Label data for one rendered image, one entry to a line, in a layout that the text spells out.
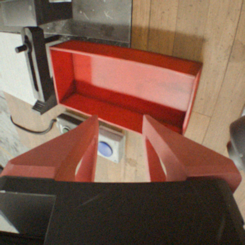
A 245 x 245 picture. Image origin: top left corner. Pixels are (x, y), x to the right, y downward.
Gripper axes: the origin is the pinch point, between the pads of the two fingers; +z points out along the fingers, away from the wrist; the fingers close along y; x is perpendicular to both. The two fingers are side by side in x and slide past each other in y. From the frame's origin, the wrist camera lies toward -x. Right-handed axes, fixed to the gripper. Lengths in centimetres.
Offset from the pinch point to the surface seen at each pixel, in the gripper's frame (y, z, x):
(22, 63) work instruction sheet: 26.7, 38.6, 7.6
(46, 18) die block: 11.9, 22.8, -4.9
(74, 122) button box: 10.8, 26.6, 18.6
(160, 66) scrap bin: -5.0, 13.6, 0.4
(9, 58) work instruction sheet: 32, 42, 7
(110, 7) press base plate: 1.7, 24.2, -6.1
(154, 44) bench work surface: -5.2, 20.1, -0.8
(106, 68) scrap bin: 2.6, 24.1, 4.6
